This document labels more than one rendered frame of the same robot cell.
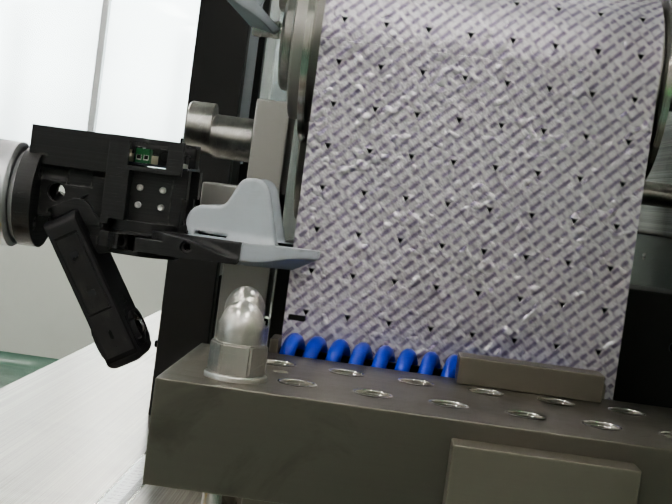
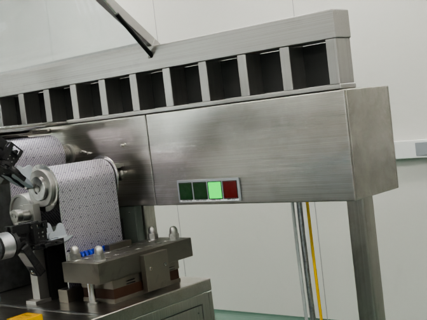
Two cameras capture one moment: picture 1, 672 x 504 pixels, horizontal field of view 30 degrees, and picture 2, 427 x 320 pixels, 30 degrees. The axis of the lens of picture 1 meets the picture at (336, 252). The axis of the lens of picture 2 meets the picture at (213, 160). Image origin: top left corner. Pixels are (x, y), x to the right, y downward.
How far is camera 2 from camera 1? 1.92 m
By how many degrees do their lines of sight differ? 52
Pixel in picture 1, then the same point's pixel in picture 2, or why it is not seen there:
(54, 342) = not seen: outside the picture
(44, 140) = (15, 229)
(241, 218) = (60, 232)
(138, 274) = not seen: outside the picture
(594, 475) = (161, 252)
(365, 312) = (79, 244)
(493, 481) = (150, 259)
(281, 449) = (117, 268)
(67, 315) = not seen: outside the picture
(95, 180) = (26, 235)
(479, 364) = (112, 245)
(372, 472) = (130, 266)
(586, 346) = (116, 235)
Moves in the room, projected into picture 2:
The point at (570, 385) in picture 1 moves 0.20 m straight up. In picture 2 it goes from (126, 243) to (119, 181)
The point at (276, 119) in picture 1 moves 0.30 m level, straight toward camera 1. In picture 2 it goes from (37, 208) to (110, 204)
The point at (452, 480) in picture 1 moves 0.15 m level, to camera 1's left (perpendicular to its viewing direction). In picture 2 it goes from (145, 261) to (109, 273)
